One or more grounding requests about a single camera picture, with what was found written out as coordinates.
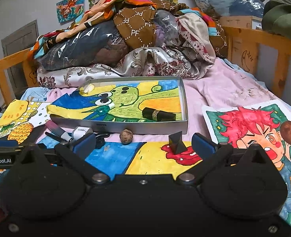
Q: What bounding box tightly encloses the white charger plug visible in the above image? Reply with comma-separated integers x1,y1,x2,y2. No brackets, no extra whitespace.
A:
72,126,93,140

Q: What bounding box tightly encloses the black curved hook clip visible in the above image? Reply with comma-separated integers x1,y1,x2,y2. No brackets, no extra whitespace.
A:
95,133,110,149

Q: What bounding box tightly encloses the purple grey marker pen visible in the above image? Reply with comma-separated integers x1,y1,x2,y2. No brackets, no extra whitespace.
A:
45,120,72,142

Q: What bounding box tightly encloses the black pyramid block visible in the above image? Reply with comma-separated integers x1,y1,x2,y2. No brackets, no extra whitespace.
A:
169,132,187,155

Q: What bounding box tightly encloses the brown walnut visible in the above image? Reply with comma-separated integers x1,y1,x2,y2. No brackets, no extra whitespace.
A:
119,129,133,145

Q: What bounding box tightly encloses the black safety razor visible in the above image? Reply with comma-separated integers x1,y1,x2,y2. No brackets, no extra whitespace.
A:
45,132,68,143

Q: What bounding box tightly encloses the pineapple building painting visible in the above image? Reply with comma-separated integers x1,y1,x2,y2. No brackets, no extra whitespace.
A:
0,100,50,144

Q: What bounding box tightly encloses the red haired character painting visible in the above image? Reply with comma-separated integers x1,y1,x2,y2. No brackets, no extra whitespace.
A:
202,100,291,225

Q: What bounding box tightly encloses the grey metal tray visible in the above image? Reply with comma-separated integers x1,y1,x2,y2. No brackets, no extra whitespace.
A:
50,76,188,135

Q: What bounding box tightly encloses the blue yellow red painting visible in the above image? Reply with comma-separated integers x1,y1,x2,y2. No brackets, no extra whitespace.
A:
36,135,203,181

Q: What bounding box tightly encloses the green dinosaur painting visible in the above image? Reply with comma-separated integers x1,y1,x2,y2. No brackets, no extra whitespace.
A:
47,80,182,122

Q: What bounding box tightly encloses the pink bed sheet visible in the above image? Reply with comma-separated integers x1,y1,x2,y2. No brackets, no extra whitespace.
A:
35,57,291,146

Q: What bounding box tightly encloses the grey door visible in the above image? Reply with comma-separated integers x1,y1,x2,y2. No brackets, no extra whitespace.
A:
1,19,40,97

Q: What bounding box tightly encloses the plastic bagged dark quilt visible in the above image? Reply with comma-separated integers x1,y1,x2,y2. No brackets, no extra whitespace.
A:
36,20,130,71

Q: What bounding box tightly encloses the floral satin quilt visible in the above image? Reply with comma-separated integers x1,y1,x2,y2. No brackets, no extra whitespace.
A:
37,10,217,89

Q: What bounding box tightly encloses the brown PF patterned blanket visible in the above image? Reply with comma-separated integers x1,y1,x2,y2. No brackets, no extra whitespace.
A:
113,0,228,58

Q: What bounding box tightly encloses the colourful striped blanket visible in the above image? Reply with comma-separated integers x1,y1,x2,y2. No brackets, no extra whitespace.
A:
27,0,157,60

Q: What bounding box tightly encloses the green fabric bundle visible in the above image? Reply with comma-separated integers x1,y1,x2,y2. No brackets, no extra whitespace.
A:
262,0,291,40

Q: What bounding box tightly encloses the wooden bed frame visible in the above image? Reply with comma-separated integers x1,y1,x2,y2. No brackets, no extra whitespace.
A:
0,26,291,107

